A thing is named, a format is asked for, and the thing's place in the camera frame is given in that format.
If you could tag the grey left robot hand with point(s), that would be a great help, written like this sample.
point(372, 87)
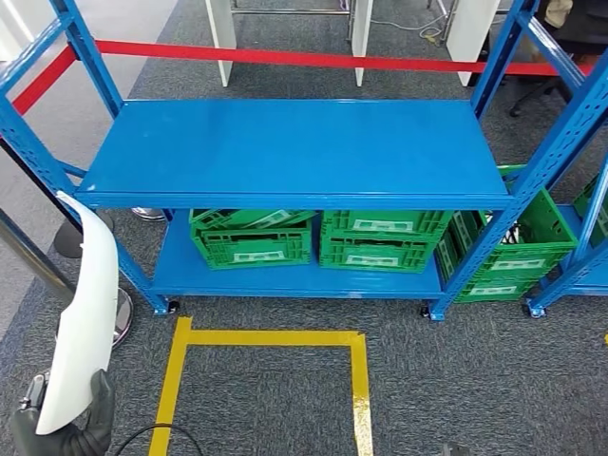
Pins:
point(71, 440)

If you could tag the chrome stanchion shiny base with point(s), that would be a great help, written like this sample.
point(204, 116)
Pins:
point(29, 252)

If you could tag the blue metal shelf rack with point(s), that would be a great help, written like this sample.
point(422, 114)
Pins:
point(551, 296)
point(294, 148)

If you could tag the black office chair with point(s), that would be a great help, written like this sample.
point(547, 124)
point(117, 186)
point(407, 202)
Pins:
point(589, 25)

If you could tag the person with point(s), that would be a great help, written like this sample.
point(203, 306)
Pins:
point(558, 11)

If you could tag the long red barrier belt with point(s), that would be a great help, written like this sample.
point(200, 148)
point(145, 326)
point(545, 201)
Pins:
point(308, 58)

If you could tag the yellow floor tape square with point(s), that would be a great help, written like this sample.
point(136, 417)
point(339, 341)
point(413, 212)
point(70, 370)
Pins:
point(268, 338)

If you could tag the white curved plastic part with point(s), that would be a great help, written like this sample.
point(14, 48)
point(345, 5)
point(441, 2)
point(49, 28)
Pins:
point(85, 315)

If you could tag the large green plastic crate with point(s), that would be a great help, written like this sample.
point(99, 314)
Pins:
point(532, 245)

